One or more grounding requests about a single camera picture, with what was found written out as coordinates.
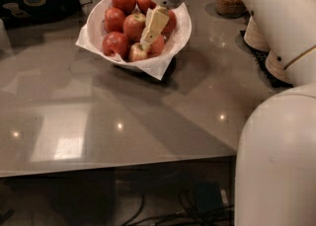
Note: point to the black mat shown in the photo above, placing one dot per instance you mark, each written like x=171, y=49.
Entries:
x=261, y=58

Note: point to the red yellow apple centre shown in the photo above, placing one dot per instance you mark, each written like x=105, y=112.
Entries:
x=133, y=26

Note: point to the black power adapter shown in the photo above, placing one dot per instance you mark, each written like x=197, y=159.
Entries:
x=208, y=197

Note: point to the red apple front right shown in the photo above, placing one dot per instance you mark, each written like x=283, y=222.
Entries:
x=156, y=47

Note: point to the white paper liner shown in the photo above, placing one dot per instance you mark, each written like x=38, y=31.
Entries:
x=121, y=32

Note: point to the glass jar with grains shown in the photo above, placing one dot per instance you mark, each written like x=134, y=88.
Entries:
x=230, y=8

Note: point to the red apple top left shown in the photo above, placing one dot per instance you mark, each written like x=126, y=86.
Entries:
x=127, y=6

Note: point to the red apple top right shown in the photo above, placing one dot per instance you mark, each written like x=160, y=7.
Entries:
x=144, y=5

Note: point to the black laptop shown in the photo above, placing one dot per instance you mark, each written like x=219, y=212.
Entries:
x=18, y=12

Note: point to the stack of paper plates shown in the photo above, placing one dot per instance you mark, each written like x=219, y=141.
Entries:
x=254, y=38

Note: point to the yellow red apple front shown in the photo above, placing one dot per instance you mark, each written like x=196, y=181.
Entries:
x=137, y=52

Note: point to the red apple front left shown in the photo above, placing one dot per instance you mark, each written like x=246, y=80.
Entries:
x=115, y=43

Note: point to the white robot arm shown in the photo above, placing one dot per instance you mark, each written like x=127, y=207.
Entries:
x=275, y=183

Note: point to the red apple left middle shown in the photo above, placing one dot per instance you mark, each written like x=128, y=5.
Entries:
x=114, y=18

